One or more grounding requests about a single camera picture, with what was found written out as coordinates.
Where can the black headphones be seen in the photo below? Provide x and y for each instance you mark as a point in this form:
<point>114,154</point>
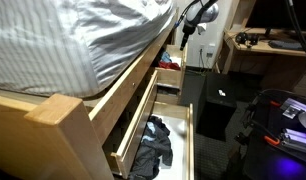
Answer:
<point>246,38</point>

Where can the orange clamp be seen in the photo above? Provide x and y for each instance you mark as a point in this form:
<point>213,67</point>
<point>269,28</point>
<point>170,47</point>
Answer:
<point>271,140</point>
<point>275,103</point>

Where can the aluminium rail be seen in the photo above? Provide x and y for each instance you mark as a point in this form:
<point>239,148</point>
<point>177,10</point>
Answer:
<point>298,140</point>

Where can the grey patterned garment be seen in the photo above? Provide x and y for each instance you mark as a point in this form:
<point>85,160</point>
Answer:
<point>153,153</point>

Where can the light blue garment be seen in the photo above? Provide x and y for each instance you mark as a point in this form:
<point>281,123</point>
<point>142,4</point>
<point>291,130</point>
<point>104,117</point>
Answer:
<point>149,131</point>

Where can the small wooden drawer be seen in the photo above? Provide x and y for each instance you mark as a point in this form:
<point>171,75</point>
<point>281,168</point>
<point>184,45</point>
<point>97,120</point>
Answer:
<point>169,77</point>

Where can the black robot cart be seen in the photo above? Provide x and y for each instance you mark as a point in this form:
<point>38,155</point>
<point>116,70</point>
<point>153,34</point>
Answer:
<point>269,160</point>

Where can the black keyboard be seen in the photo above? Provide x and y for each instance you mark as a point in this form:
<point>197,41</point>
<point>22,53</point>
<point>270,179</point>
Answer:
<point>289,45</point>

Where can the black clamp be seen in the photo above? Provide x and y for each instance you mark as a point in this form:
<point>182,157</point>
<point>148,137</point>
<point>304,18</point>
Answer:
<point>244,136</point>

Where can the navy garment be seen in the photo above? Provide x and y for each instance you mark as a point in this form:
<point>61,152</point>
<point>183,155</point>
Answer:
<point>159,123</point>

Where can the wooden desk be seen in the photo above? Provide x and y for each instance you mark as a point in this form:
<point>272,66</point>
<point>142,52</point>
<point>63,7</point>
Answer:
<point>259,63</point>

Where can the teal garment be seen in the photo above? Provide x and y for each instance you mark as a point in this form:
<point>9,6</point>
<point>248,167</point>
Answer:
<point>166,57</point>

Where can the black computer tower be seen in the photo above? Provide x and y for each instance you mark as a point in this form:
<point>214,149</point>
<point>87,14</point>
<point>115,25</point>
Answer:
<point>214,113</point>

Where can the white sticker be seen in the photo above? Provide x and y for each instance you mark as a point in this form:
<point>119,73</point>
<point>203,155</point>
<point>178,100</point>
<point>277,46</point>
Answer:
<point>222,93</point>

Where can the wide wooden drawer white bottom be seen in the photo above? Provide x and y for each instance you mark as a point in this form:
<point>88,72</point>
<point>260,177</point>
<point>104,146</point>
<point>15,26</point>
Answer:
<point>176,133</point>

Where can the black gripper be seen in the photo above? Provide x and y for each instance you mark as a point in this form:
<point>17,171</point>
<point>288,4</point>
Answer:
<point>189,29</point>

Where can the long shallow wooden drawer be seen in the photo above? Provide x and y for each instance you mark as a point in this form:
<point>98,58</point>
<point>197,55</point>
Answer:
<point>136,133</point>

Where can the short wooden drawer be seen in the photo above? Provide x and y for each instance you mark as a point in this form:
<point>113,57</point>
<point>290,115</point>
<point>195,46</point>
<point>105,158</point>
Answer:
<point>168,95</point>

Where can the white wall outlet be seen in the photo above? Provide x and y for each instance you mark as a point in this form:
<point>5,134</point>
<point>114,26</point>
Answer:
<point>210,50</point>

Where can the black monitor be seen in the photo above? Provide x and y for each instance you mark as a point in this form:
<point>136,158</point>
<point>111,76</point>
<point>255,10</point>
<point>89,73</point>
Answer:
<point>276,15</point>

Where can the light wooden bed frame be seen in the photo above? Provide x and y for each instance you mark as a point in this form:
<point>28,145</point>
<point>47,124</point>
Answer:
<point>59,140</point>

